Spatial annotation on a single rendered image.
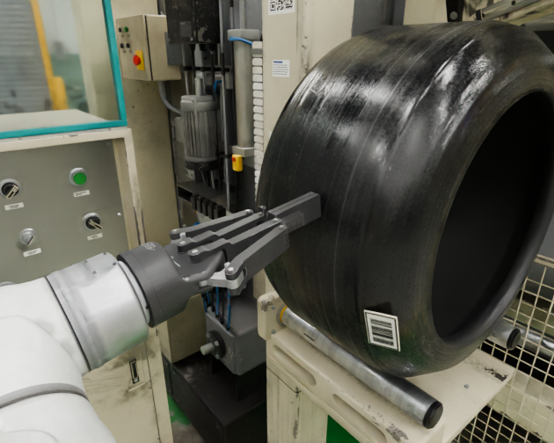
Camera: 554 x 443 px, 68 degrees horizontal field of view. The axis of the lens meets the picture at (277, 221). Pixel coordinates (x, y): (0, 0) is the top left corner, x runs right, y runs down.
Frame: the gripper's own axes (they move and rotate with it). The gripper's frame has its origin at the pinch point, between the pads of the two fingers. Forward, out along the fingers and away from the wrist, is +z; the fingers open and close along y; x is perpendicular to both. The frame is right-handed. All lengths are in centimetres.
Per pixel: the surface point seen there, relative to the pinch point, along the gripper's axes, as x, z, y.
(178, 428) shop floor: 124, -2, 85
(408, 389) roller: 32.9, 12.0, -8.7
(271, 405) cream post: 76, 12, 34
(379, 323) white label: 13.1, 3.4, -9.7
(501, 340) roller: 39, 38, -12
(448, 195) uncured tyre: -0.8, 13.1, -11.8
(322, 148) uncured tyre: -5.7, 7.2, 2.2
